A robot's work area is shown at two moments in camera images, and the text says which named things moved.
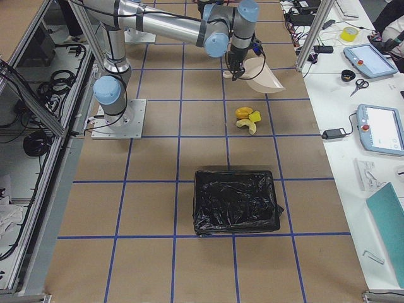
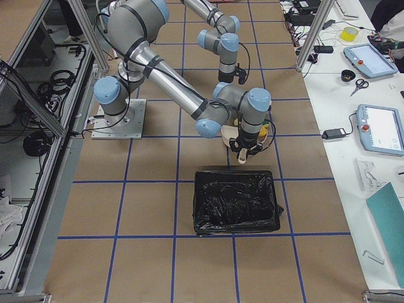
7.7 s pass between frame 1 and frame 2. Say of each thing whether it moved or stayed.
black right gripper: moved
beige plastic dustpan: moved
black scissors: stayed
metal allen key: stayed
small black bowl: stayed
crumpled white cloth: stayed
